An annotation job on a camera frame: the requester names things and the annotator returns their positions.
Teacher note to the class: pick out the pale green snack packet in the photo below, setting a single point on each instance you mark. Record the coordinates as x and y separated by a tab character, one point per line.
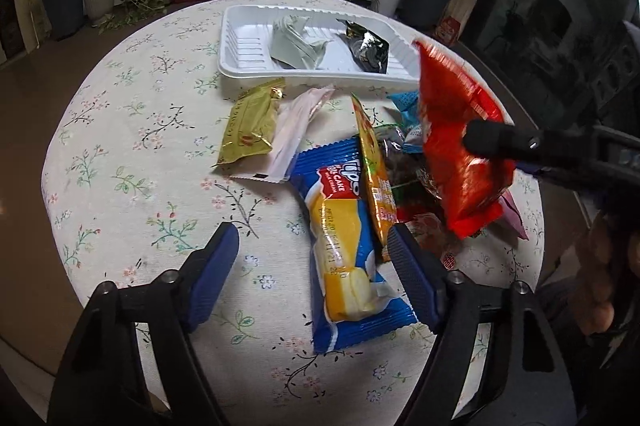
295	43

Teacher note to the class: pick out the black foil snack packet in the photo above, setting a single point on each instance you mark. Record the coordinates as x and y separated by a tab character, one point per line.
367	51

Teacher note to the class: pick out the dark glass door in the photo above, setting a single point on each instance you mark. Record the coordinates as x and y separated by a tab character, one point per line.
550	6

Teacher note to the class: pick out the red printed box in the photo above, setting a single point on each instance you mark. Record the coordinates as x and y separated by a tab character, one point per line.
447	30

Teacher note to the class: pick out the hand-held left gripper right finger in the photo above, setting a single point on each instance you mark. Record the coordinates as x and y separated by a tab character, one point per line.
415	276

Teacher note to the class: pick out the large red snack packet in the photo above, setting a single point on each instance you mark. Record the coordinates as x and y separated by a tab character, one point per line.
450	146

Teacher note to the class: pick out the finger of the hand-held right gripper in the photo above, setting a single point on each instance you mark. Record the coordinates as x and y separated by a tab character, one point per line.
527	167
495	138

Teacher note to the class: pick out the gold snack packet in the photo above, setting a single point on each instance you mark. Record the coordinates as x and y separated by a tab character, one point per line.
247	126

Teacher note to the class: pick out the person's right hand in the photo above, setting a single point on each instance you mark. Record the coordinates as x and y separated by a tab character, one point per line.
595	276

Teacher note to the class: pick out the blue cake packet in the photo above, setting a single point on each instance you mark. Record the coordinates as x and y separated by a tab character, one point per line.
340	266

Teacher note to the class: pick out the pale pink snack packet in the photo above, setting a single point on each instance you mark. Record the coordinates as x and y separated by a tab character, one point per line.
287	136

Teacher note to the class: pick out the person's dark clothing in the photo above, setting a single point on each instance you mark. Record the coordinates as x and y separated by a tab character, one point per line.
560	356

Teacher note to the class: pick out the small light blue packet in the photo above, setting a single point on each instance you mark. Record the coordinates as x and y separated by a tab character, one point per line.
406	111

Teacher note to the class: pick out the white plastic tray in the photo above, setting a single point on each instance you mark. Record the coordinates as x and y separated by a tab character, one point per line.
245	46

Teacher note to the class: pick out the red fruit print packet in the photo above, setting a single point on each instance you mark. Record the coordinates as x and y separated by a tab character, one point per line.
440	251

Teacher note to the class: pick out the pink purple snack packet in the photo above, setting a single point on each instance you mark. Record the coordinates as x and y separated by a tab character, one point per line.
515	216

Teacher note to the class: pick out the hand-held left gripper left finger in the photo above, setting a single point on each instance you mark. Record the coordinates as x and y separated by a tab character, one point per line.
215	276

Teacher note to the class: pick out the orange snack packet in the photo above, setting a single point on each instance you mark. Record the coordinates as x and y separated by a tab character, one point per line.
375	176

